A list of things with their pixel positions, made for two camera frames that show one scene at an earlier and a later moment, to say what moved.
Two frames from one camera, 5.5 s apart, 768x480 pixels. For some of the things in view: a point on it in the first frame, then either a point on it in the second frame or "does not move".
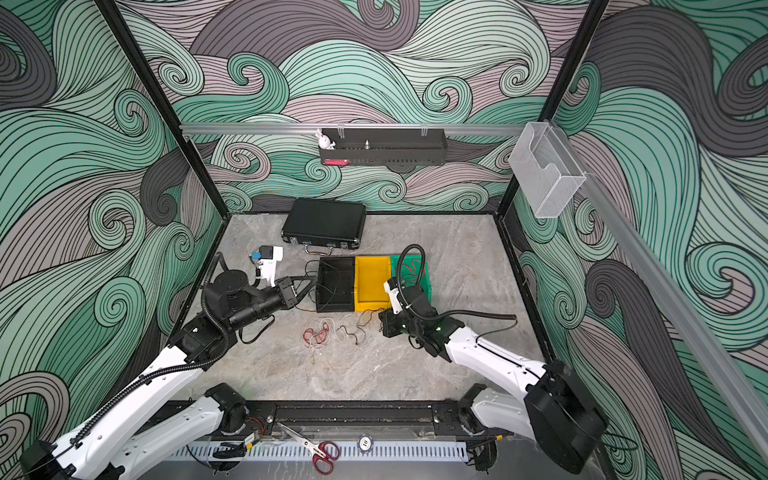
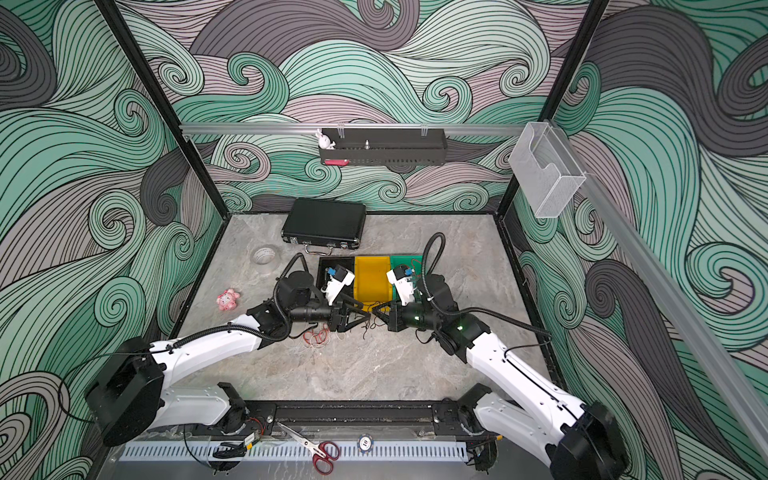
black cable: x=325 y=305 -> x=372 y=325
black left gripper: x=286 y=291 -> x=336 y=322
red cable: x=319 y=337 does not move
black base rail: x=408 y=420 does not move
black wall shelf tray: x=388 y=147 does not move
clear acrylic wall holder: x=547 y=174 does not move
